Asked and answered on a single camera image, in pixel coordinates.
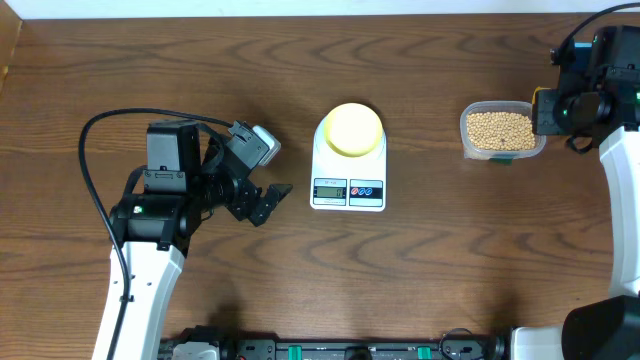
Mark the white digital kitchen scale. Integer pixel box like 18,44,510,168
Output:
309,116,387,212

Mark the yellow measuring scoop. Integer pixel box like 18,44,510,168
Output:
531,86,551,106

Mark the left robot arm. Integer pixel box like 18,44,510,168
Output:
93,120,292,359

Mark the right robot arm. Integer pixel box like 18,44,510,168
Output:
508,25,639,359

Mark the yellow plastic bowl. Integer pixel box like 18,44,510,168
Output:
323,103,383,158

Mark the clear container of soybeans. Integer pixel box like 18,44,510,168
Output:
460,101,546,162

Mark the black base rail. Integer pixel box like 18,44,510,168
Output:
156,326,510,360

